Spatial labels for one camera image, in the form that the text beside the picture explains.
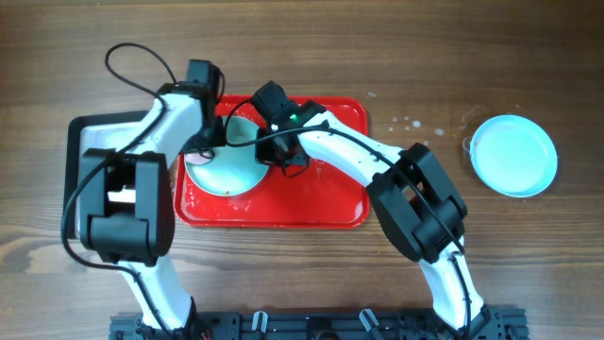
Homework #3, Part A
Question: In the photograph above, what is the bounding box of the pink green sponge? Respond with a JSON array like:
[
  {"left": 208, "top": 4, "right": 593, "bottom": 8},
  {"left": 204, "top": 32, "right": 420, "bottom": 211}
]
[{"left": 184, "top": 153, "right": 213, "bottom": 165}]

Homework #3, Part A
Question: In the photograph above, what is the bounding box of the white plate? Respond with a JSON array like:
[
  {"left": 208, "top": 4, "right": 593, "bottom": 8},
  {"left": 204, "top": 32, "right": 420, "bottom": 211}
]
[
  {"left": 184, "top": 145, "right": 269, "bottom": 196},
  {"left": 463, "top": 114, "right": 558, "bottom": 198}
]

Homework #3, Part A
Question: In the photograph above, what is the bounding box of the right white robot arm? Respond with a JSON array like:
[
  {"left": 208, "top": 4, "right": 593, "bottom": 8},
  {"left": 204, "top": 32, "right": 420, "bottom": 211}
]
[{"left": 252, "top": 99, "right": 487, "bottom": 339}]

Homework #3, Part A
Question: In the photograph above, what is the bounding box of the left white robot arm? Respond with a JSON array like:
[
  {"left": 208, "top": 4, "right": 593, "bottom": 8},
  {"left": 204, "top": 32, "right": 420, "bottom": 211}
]
[{"left": 63, "top": 82, "right": 224, "bottom": 339}]

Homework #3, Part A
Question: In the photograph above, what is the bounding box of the red plastic tray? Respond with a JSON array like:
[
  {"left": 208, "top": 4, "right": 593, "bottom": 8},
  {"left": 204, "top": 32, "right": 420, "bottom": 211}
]
[{"left": 174, "top": 96, "right": 370, "bottom": 230}]

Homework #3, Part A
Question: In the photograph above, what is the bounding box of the black soapy water tray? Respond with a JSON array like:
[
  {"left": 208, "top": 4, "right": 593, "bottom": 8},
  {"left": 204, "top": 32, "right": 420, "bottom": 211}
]
[{"left": 62, "top": 110, "right": 176, "bottom": 240}]

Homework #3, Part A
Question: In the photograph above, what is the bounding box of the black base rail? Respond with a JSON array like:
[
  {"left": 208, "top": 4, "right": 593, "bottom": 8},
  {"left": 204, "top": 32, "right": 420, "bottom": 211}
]
[{"left": 108, "top": 306, "right": 529, "bottom": 340}]

